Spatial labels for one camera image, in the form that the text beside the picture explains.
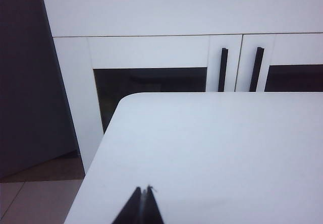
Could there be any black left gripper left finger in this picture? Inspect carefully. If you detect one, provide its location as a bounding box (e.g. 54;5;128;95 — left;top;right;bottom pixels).
113;186;142;224

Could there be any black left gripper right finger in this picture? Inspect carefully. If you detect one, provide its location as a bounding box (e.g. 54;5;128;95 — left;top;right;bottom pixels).
143;185;166;224

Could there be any white glass-panel cabinet door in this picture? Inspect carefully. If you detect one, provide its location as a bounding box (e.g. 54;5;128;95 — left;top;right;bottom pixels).
241;33;323;93
52;35;243;174

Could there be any black vertical door handle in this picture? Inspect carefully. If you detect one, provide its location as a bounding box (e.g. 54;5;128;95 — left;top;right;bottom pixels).
218;47;229;92
249;46;265;92

